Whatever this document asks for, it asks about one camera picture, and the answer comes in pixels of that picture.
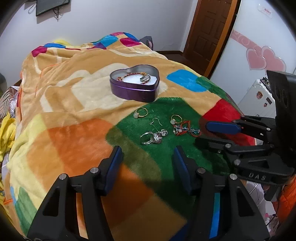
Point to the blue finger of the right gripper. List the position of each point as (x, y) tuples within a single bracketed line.
[(222, 127)]

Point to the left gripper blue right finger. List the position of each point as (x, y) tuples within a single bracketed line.
[(179, 160)]

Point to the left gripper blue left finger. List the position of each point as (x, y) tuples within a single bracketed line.
[(115, 160)]

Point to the orange sleeve forearm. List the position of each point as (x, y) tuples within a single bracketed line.
[(285, 203)]

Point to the red blue beaded charm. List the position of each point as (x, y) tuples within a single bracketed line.
[(185, 127)]

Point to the silver hook earring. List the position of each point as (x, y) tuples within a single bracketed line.
[(156, 124)]

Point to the white suitcase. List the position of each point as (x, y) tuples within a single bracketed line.
[(258, 101)]

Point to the colourful patchwork fleece blanket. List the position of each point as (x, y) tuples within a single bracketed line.
[(68, 120)]

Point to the purple heart-shaped tin box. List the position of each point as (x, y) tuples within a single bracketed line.
[(138, 83)]

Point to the white wardrobe door pink hearts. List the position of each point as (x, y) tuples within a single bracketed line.
[(260, 40)]

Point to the brown wooden door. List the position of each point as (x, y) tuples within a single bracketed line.
[(209, 32)]

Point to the grey backpack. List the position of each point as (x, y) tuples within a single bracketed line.
[(147, 40)]

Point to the yellow cartoon blanket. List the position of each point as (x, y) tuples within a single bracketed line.
[(8, 133)]

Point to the striped crumpled cloth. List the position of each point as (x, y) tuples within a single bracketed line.
[(8, 102)]

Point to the yellow headboard cushion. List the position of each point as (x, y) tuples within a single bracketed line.
[(62, 42)]

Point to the small black wall monitor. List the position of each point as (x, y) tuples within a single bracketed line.
[(43, 6)]

